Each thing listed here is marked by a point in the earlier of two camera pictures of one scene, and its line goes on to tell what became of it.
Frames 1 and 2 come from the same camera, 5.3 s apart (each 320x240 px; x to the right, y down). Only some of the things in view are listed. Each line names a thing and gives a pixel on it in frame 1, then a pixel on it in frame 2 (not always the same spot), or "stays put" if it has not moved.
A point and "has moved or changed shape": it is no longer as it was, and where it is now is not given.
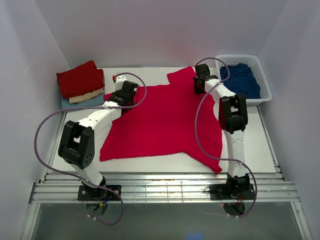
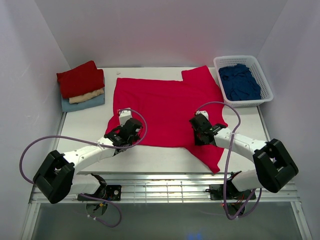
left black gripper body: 127,106 to 135,125
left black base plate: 86,193 stays put
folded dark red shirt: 81,79 stays put
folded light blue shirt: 94,102 stays put
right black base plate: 232,192 stays put
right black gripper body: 198,86 to 198,124
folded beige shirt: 86,96 stays put
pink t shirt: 163,120 has moved or changed shape
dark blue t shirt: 242,80 stays put
